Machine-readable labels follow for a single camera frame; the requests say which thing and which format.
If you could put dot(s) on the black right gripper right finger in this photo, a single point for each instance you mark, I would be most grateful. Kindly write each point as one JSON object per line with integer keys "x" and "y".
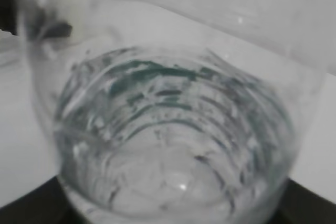
{"x": 301, "y": 206}

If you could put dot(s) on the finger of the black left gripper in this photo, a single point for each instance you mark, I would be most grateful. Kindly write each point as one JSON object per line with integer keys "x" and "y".
{"x": 53, "y": 26}

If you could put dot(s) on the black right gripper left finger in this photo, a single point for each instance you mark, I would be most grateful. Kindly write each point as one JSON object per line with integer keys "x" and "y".
{"x": 46, "y": 204}

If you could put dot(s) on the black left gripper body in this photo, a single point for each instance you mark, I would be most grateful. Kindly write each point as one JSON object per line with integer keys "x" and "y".
{"x": 9, "y": 16}

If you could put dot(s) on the clear plastic water bottle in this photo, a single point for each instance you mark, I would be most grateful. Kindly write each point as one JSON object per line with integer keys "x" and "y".
{"x": 177, "y": 111}

